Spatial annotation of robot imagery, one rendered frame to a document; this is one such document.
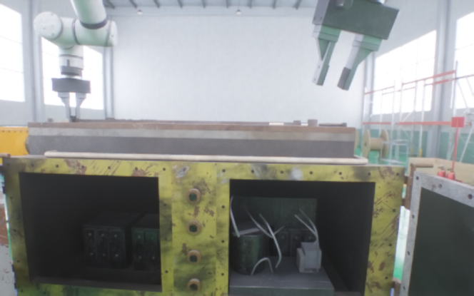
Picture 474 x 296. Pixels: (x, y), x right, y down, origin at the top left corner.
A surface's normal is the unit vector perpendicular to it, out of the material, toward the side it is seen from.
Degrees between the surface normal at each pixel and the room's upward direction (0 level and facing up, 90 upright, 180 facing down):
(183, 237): 90
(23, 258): 90
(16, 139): 90
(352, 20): 113
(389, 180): 90
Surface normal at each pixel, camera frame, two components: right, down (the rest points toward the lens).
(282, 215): -0.04, 0.10
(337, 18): 0.07, 0.49
